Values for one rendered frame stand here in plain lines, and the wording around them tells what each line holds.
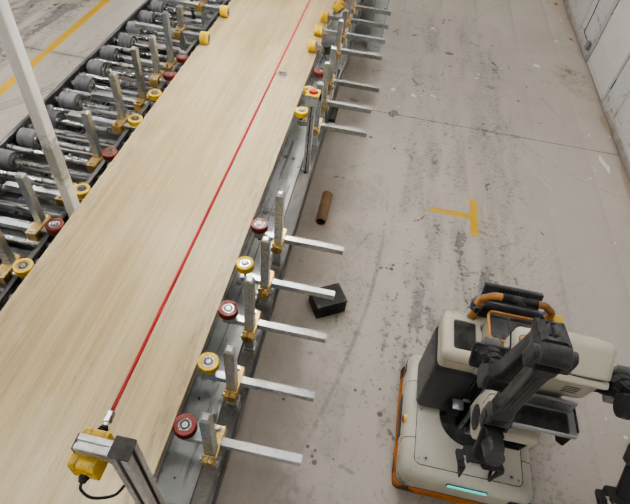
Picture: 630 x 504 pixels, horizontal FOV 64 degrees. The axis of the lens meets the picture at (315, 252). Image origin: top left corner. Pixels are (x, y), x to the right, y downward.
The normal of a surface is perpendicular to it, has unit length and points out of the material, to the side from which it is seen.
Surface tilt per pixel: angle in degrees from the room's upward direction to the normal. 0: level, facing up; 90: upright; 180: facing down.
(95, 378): 0
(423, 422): 0
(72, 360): 0
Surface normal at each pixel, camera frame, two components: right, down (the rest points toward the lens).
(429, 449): 0.09, -0.66
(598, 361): -0.06, 0.00
